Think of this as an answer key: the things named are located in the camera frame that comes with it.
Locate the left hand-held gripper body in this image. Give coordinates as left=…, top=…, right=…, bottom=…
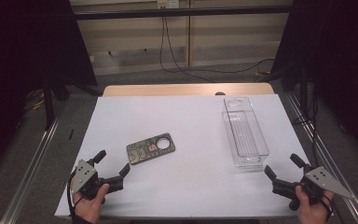
left=73, top=159, right=126, bottom=201

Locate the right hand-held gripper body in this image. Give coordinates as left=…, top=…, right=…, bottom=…
left=271, top=165, right=355, bottom=212

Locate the clear plastic container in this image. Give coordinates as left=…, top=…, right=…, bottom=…
left=222, top=96, right=270, bottom=171

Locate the person's right hand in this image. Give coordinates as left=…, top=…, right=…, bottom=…
left=295, top=185, right=336, bottom=224

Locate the person's left hand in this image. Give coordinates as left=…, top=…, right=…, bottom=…
left=70, top=182, right=111, bottom=224

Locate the white table board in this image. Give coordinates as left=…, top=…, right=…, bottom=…
left=54, top=94, right=334, bottom=218

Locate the black metal stand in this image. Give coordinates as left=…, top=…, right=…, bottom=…
left=41, top=73, right=73, bottom=132
left=288, top=62, right=320, bottom=125

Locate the wooden table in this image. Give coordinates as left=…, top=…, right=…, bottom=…
left=102, top=82, right=275, bottom=97

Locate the dark curtain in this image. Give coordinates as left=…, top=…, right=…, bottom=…
left=0, top=0, right=98, bottom=180
left=268, top=0, right=358, bottom=166

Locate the black horizontal bar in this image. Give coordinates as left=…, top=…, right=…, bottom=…
left=73, top=5, right=293, bottom=21

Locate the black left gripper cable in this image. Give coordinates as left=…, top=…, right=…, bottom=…
left=66, top=170, right=85, bottom=218

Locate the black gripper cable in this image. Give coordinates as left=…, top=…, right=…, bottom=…
left=320, top=193, right=337, bottom=222
left=66, top=170, right=85, bottom=218

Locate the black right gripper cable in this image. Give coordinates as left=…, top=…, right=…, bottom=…
left=320, top=193, right=337, bottom=222

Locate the metal floor rail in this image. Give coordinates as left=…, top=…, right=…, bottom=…
left=283, top=92, right=358, bottom=224
left=0, top=115, right=63, bottom=224

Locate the yellow cable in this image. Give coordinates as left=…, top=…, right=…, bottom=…
left=27, top=91, right=46, bottom=111

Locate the black floor cable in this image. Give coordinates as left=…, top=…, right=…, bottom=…
left=158, top=16, right=276, bottom=83

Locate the white wall socket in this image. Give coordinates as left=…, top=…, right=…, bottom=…
left=157, top=0, right=181, bottom=9

